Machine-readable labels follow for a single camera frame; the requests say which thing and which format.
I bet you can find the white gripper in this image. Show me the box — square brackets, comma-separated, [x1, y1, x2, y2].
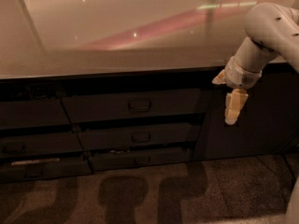
[212, 57, 262, 125]

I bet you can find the dark grey drawer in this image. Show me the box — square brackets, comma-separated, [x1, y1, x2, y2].
[78, 122, 201, 150]
[62, 89, 201, 122]
[0, 157, 92, 183]
[0, 100, 68, 130]
[89, 147, 192, 171]
[0, 133, 82, 158]

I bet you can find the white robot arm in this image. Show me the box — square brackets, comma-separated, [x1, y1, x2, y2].
[212, 3, 299, 125]

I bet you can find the dark grey cabinet door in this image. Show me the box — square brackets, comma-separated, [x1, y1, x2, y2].
[192, 63, 299, 161]

